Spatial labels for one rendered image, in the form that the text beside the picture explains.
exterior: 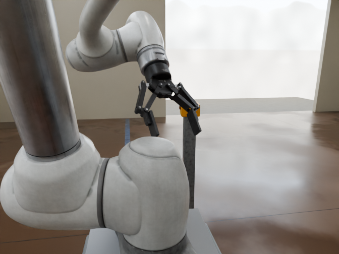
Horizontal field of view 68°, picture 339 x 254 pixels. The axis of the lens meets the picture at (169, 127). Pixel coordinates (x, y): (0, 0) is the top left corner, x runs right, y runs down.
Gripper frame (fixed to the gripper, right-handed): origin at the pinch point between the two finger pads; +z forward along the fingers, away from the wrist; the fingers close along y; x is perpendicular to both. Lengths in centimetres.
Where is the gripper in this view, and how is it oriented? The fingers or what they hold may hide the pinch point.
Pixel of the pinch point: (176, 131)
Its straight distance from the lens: 66.8
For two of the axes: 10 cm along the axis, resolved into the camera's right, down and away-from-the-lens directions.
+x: -4.5, 4.6, 7.6
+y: 8.4, -0.6, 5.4
